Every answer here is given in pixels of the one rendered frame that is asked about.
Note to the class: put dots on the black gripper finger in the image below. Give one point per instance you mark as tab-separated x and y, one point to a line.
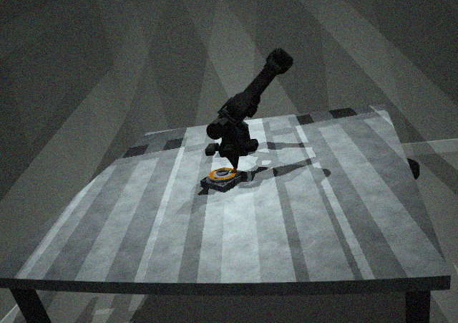
236	158
231	159

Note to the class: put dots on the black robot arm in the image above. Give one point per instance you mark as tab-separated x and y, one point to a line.
245	103

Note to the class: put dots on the orange round plate with holes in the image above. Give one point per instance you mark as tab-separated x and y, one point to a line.
232	172

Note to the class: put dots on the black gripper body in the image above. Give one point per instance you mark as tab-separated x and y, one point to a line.
250	145

